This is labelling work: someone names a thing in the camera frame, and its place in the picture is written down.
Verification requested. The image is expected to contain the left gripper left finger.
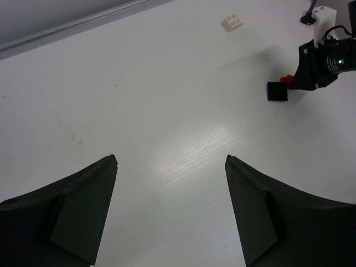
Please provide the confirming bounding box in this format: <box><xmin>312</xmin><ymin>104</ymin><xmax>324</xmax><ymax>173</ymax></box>
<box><xmin>1</xmin><ymin>155</ymin><xmax>117</xmax><ymax>266</ymax></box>

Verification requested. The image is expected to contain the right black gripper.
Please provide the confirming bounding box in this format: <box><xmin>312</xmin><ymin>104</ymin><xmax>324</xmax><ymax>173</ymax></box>
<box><xmin>289</xmin><ymin>38</ymin><xmax>355</xmax><ymax>91</ymax></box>

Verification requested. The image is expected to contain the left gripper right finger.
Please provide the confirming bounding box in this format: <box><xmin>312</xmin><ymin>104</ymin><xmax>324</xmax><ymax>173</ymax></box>
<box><xmin>225</xmin><ymin>155</ymin><xmax>355</xmax><ymax>266</ymax></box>

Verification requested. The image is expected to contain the small red lego piece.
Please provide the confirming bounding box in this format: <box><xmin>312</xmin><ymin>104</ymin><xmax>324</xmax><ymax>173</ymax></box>
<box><xmin>279</xmin><ymin>75</ymin><xmax>294</xmax><ymax>85</ymax></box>

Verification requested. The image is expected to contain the tan lego brick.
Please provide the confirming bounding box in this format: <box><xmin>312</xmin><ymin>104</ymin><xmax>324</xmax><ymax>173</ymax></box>
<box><xmin>221</xmin><ymin>13</ymin><xmax>244</xmax><ymax>33</ymax></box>

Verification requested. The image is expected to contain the black square lego plate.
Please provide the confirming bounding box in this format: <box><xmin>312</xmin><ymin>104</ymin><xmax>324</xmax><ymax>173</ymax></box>
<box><xmin>267</xmin><ymin>82</ymin><xmax>288</xmax><ymax>102</ymax></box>

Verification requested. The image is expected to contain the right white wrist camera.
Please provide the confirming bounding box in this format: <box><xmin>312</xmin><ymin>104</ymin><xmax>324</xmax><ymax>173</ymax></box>
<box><xmin>300</xmin><ymin>6</ymin><xmax>337</xmax><ymax>48</ymax></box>

